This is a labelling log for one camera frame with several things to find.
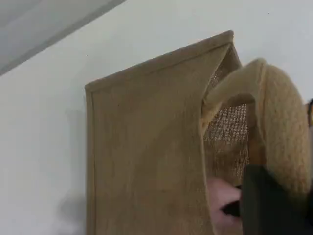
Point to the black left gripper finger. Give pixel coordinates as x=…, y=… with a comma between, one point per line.
x=269, y=210

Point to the brown jute tote bag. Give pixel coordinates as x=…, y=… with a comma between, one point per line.
x=146, y=134

